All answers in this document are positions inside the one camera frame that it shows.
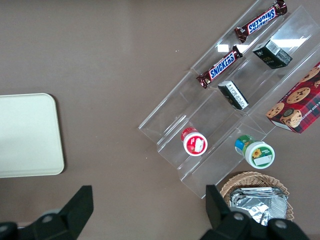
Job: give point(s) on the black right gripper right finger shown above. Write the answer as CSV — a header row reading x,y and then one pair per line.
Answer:
x,y
225,225

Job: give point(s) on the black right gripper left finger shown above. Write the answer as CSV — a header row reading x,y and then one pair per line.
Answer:
x,y
65,220

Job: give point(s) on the light wicker basket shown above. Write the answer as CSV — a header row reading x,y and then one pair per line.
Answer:
x,y
250,178

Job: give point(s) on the cream rectangular tray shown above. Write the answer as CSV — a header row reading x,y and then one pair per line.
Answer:
x,y
27,136

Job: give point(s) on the silver foil packets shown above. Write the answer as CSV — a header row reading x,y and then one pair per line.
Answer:
x,y
257,202

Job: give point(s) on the green label white-lid cup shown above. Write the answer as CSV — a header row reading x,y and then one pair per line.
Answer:
x,y
257,153

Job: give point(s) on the red label white-lid cup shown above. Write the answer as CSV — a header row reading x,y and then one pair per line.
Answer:
x,y
194,143

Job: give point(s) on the clear acrylic stepped display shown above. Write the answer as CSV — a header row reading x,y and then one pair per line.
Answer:
x,y
200,107

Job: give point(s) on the small black box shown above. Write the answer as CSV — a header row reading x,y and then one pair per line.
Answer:
x,y
271,53
233,96

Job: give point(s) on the red tartan cookie box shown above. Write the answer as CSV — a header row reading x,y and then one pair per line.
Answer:
x,y
297,107

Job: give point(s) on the Snickers chocolate bar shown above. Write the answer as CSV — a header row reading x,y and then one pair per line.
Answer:
x,y
261,21
220,67

